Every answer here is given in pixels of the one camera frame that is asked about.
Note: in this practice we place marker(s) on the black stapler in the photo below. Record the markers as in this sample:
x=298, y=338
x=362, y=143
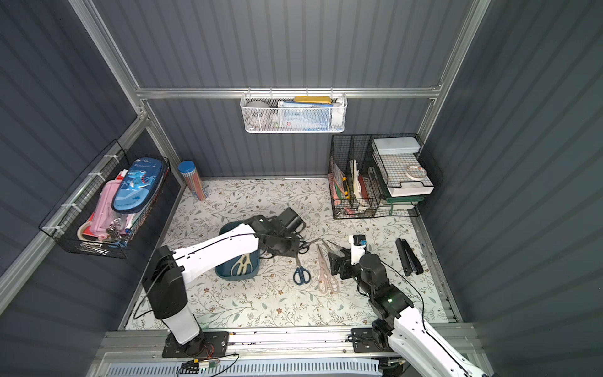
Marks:
x=408, y=258

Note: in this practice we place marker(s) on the black wire side basket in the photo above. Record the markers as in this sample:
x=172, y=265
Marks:
x=72, y=215

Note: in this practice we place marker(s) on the small black scissors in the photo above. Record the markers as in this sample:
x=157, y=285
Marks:
x=308, y=244

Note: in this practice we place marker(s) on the tape roll on tray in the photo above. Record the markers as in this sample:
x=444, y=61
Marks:
x=415, y=173

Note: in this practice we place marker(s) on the white wire wall basket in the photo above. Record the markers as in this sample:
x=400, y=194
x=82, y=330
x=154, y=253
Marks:
x=339, y=109

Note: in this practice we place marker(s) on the pink pencil case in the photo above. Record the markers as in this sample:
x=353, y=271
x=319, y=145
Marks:
x=103, y=215

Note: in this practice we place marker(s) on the blue handled scissors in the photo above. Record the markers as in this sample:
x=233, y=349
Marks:
x=301, y=275

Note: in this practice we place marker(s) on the blue dinosaur pencil case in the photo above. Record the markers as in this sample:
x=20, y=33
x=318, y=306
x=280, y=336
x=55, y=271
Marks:
x=139, y=186

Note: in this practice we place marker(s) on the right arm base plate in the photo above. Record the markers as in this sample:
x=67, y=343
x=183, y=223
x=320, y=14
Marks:
x=364, y=340

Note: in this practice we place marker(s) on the blue white packet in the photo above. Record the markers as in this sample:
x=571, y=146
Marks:
x=299, y=116

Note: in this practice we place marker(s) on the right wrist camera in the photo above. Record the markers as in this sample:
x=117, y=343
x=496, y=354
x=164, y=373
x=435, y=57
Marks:
x=358, y=245

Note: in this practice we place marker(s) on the pink kitchen scissors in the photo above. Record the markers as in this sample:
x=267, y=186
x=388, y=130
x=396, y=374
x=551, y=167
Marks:
x=327, y=284

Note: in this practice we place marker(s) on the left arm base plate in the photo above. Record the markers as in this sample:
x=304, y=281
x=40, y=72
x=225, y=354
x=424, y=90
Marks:
x=212, y=344

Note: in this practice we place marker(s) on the white tape roll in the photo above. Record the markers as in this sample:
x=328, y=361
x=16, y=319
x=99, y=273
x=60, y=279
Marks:
x=256, y=114

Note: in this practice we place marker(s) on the black wire desk organizer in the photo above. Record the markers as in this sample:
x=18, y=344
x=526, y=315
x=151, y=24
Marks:
x=356, y=186

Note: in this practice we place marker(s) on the cream kitchen scissors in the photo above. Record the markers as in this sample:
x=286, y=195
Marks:
x=242, y=266

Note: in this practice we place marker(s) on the black handled scissors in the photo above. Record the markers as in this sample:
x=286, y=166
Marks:
x=333, y=249

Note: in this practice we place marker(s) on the teal plastic storage box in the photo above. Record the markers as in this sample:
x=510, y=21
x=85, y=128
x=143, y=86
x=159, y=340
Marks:
x=223, y=270

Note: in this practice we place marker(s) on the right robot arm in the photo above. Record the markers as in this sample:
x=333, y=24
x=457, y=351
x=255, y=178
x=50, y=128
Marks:
x=400, y=326

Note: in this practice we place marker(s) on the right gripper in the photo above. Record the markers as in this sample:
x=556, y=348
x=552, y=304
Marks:
x=341, y=263

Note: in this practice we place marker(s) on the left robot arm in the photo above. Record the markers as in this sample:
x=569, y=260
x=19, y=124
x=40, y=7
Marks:
x=170, y=272

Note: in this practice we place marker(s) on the coloured pencil tube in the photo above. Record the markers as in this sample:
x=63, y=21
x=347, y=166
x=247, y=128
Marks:
x=189, y=172

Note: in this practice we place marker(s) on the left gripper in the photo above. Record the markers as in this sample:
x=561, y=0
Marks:
x=292, y=243

